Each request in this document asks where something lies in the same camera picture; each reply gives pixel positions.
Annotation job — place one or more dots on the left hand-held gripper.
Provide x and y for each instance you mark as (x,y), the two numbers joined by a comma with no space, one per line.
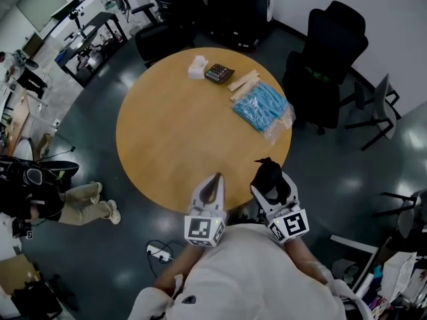
(204,230)

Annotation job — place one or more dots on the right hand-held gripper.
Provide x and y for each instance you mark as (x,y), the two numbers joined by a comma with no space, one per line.
(290,225)

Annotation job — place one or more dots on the black pouch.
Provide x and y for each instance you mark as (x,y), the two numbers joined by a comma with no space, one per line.
(268,175)

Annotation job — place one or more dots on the person's right forearm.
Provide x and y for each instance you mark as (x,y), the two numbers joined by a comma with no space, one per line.
(303,258)

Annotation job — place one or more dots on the person's left forearm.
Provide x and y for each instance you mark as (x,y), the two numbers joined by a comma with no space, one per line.
(181,265)

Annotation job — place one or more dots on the white power strip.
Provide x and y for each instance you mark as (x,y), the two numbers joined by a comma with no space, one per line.
(159,252)

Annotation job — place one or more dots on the person's white shirt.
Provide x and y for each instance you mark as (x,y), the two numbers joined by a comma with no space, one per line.
(247,275)

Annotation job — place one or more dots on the clear bag of blue items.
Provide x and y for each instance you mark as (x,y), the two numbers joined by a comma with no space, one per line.
(260,107)

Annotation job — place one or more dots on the white shelf board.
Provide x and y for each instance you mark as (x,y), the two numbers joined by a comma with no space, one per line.
(353,243)

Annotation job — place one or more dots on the black calculator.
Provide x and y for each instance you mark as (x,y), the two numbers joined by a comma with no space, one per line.
(219,73)

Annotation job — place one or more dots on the white tissue pack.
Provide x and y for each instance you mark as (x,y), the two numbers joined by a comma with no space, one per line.
(197,68)

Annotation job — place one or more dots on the grey chair with black legs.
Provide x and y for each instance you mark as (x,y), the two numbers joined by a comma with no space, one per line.
(408,215)
(383,105)

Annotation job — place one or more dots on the white perforated basket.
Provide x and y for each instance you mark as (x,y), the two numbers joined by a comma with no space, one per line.
(397,275)

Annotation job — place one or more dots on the black round stand base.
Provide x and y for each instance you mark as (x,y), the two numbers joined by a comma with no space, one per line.
(61,167)

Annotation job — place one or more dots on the tall black office chair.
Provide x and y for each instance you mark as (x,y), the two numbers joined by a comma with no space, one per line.
(330,45)

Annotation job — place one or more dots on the black armrest office chair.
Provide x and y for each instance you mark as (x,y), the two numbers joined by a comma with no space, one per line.
(160,40)

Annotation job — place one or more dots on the black cabinet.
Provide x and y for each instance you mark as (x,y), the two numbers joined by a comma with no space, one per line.
(227,8)

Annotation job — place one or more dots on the black bag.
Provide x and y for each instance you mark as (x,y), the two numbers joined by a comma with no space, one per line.
(36,302)

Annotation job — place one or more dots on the cardboard box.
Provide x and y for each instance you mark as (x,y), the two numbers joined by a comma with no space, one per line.
(16,272)

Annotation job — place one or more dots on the wooden desk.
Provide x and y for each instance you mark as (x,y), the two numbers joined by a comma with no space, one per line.
(18,118)

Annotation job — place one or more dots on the white desk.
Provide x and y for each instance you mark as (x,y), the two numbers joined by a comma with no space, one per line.
(86,10)

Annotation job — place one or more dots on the black frame desk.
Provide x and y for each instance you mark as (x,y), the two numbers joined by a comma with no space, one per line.
(100,20)

